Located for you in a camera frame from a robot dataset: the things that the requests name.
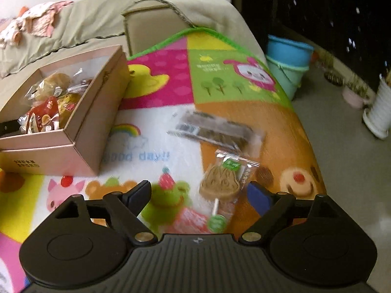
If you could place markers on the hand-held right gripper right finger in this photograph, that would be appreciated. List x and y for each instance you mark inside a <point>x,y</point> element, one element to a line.
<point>259,197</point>

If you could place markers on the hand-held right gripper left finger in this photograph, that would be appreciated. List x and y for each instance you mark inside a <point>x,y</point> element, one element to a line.
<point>139,193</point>

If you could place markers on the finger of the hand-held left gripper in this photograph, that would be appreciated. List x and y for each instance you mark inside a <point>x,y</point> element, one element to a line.
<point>10,129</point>

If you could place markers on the tree cookie lollipop packet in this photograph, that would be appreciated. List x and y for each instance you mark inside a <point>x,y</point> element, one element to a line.
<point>221,180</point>

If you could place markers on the pink cardboard box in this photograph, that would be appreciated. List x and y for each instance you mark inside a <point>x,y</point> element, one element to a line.
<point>91,113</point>

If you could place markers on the brown white snack packet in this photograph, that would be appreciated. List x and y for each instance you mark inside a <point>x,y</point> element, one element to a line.
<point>38,123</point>

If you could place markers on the red snack packet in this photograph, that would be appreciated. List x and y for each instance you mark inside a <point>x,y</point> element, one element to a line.
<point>42,108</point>

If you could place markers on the clear round bun packet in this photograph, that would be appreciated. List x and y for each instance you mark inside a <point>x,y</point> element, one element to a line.
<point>50,84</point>

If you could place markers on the dark snack bar packet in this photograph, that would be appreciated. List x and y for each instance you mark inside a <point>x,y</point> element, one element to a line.
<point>213,131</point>

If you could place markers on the floral cloth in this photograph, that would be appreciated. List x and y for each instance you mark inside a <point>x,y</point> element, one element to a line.
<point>33,21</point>

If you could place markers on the colourful cartoon mat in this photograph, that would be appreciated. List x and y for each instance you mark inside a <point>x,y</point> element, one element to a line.
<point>183,82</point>

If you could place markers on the green plastic bucket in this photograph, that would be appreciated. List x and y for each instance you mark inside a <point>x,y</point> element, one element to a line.
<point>285,79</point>

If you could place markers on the pink flower pot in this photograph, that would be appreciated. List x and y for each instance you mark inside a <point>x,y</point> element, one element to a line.
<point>354,97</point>

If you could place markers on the dark small flower pot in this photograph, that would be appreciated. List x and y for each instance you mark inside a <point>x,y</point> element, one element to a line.
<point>334,77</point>

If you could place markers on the white ribbed flower pot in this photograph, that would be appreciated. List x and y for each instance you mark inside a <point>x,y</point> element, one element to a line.
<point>380,110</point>

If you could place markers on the blue plastic bucket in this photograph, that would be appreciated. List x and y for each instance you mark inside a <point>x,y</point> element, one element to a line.
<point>288,50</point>

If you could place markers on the beige cushion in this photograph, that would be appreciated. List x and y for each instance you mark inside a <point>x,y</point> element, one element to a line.
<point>152,30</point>

